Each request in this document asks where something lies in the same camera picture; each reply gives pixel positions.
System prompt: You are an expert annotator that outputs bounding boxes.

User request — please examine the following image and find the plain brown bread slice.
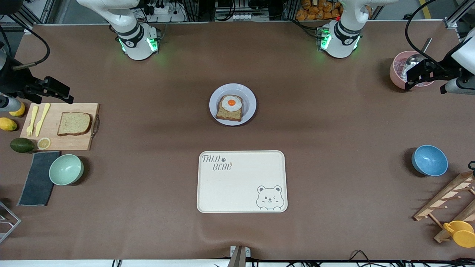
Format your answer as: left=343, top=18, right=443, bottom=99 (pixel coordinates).
left=57, top=112, right=92, bottom=136

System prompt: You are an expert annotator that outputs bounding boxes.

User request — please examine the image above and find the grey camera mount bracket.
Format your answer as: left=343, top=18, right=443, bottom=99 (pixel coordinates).
left=227, top=245, right=251, bottom=267

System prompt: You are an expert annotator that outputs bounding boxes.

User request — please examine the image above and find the yellow plastic cup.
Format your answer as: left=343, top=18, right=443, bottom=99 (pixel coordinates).
left=443, top=220, right=475, bottom=248

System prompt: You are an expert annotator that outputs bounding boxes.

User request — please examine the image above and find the green avocado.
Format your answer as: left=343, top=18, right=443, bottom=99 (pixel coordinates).
left=10, top=138, right=35, bottom=153

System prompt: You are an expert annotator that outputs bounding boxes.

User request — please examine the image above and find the mint green bowl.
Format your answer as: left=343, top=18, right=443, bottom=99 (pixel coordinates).
left=49, top=154, right=84, bottom=186

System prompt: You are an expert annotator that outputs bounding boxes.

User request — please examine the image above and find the white round plate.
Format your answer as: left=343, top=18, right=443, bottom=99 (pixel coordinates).
left=209, top=83, right=257, bottom=126

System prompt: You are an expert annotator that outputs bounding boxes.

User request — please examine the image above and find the fried egg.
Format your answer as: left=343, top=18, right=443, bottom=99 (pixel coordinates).
left=222, top=96, right=243, bottom=112

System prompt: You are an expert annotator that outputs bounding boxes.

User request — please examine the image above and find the yellow plastic fork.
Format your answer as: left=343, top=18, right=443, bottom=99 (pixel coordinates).
left=26, top=106, right=39, bottom=137

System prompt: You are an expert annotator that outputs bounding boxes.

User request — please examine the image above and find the metal scoop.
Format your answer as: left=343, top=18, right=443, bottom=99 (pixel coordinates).
left=402, top=37, right=433, bottom=80

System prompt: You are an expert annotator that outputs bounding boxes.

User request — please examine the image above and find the cream bear print tray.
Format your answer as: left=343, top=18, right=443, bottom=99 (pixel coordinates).
left=197, top=150, right=288, bottom=214

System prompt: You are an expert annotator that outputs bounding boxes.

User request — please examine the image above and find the bag of orange buns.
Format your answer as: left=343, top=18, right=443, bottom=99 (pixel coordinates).
left=295, top=0, right=372, bottom=22

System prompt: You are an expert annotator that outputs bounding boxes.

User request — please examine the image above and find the dark grey cloth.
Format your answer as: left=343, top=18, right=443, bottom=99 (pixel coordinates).
left=17, top=151, right=61, bottom=207

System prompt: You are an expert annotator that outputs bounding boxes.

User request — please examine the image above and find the yellow plastic knife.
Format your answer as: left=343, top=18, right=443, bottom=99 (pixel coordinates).
left=35, top=103, right=51, bottom=137

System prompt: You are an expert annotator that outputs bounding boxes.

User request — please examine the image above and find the white power strip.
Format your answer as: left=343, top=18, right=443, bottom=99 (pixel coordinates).
left=145, top=3, right=187, bottom=23

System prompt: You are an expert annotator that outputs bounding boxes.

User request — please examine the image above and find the blue bowl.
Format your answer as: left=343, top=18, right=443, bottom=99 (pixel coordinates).
left=411, top=145, right=449, bottom=177

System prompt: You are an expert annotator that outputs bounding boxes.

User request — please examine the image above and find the pink bowl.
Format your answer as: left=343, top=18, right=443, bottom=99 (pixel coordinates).
left=389, top=50, right=436, bottom=90

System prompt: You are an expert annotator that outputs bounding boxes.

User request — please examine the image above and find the metal wire basket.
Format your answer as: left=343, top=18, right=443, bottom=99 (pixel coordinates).
left=0, top=201, right=22, bottom=244

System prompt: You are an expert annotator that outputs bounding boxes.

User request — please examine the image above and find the wooden cutting board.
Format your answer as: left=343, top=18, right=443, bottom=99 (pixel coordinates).
left=20, top=103, right=101, bottom=151

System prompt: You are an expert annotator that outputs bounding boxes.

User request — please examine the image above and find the wooden drying rack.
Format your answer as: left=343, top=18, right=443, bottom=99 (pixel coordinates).
left=413, top=171, right=475, bottom=244

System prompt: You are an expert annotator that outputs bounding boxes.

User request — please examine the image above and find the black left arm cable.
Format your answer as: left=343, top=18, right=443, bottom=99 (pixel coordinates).
left=404, top=0, right=451, bottom=72

